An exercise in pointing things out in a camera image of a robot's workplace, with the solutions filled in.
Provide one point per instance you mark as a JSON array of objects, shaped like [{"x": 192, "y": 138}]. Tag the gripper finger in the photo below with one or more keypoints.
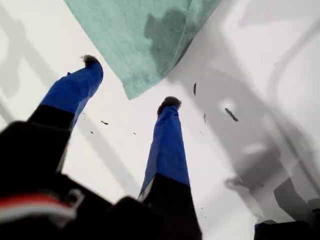
[
  {"x": 168, "y": 150},
  {"x": 75, "y": 85}
]

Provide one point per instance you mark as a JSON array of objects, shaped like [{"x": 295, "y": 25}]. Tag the pale green T-shirt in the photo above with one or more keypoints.
[{"x": 130, "y": 37}]

